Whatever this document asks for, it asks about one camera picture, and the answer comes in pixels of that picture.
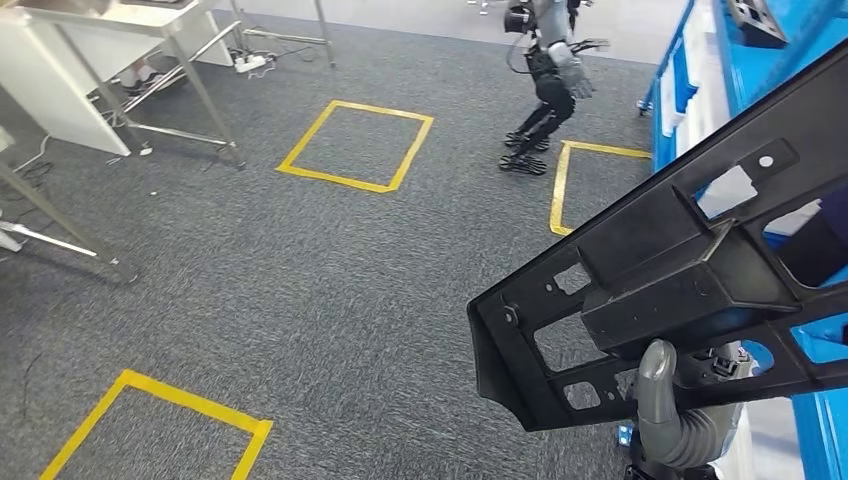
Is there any black and grey humanoid robot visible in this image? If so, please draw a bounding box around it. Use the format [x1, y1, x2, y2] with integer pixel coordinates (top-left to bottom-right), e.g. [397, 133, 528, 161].
[498, 0, 611, 177]

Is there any black and white sneaker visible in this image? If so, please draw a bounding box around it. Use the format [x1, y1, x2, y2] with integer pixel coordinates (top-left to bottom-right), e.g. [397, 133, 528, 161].
[119, 62, 167, 94]

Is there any blue metal shelf board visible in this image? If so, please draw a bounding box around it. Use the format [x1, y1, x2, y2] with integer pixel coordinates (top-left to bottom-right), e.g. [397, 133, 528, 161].
[715, 0, 848, 121]

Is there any black plastic bracket part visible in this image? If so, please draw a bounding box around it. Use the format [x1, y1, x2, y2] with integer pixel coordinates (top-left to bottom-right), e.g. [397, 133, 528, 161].
[728, 0, 790, 49]
[465, 39, 848, 433]

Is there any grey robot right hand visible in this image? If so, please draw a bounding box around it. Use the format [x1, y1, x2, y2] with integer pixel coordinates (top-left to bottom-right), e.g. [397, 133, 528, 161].
[629, 339, 753, 470]

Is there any blue steel shelving rack frame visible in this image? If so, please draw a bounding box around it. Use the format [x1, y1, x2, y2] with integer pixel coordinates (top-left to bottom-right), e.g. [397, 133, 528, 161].
[639, 0, 848, 480]

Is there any blue plastic crate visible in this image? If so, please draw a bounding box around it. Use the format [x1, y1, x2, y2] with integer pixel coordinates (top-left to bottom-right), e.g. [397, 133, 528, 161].
[672, 33, 694, 127]

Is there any white panel desk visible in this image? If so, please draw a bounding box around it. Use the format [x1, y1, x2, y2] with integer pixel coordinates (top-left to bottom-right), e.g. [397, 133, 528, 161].
[0, 6, 134, 158]

